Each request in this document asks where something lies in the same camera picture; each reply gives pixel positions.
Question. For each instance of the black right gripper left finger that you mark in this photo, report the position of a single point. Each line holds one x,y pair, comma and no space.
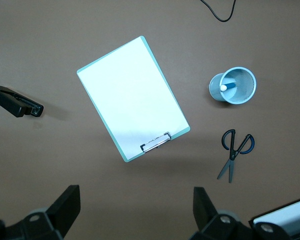
62,207

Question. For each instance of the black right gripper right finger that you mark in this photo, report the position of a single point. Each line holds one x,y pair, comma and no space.
205,212

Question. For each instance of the blue marker white cap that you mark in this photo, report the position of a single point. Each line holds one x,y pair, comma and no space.
230,86

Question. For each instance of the mint green clipboard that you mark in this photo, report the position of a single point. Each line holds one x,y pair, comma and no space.
155,144

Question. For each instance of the white paper stack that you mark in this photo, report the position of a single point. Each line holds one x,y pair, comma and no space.
290,215

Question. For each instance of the black stapler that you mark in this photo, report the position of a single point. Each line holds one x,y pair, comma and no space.
12,102

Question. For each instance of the white paper sheet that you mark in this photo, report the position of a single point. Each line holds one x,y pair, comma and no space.
130,95

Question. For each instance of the blue mesh pen cup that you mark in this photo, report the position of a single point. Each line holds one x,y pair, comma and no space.
242,82

